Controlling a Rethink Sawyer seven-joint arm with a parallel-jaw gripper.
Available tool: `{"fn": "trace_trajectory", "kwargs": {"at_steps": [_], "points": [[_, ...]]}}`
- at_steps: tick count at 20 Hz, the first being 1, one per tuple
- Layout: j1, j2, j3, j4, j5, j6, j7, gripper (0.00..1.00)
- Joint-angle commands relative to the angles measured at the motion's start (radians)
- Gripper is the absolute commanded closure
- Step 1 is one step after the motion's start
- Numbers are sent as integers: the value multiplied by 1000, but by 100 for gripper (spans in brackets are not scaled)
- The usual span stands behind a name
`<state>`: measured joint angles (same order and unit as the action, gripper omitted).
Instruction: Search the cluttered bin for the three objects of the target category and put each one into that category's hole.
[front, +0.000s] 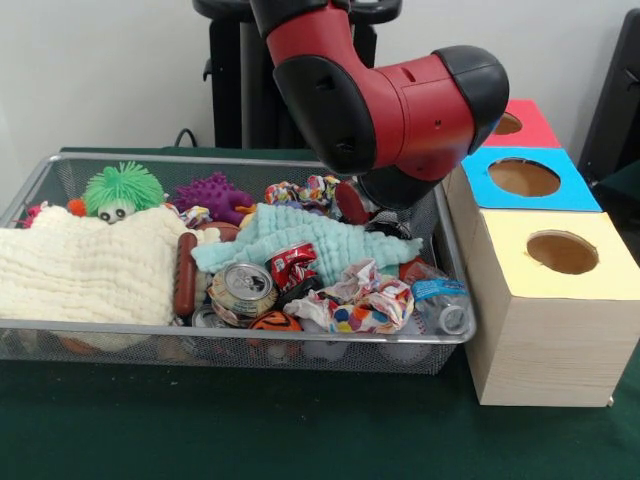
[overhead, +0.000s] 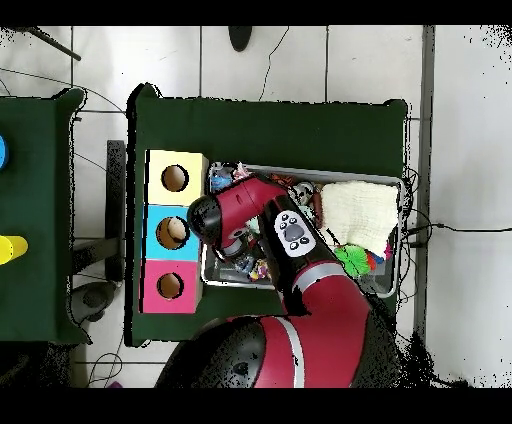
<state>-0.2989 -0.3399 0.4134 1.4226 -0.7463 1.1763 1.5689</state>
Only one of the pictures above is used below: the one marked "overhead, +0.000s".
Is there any shallow mesh bin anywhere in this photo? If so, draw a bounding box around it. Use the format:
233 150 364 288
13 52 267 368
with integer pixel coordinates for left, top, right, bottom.
199 162 406 299

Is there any wooden box with three holes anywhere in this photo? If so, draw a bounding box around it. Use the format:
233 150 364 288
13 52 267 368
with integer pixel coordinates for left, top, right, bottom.
137 149 210 315

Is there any brown toy hot dog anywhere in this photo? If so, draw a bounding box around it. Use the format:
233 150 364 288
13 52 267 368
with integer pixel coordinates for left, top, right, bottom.
311 191 325 229

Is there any cream knitted cloth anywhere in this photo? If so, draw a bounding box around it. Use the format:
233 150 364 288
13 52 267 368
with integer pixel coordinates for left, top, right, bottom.
319 180 400 259

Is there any green spiky puffer toy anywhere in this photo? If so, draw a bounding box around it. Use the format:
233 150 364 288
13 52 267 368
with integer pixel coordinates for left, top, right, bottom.
333 244 372 279

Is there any black shoe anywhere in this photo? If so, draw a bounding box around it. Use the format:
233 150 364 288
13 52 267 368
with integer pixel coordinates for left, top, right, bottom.
227 25 254 52

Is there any grey round base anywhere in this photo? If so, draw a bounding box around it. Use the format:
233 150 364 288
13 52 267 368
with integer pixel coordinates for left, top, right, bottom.
69 280 118 324

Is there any dark green side table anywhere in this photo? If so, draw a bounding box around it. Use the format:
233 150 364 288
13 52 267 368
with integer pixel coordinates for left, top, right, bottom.
0 87 93 346

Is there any yellow cylinder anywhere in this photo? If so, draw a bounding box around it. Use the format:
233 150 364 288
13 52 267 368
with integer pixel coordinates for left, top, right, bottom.
0 234 29 266

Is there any dark rod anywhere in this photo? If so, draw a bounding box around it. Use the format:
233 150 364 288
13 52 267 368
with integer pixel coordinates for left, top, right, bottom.
15 25 83 62

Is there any thin dark cable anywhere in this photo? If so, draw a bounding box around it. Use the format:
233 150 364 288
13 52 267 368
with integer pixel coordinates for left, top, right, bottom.
258 25 290 102

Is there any black power cable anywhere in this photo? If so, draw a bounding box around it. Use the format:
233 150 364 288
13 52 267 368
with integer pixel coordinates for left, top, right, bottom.
403 221 512 249

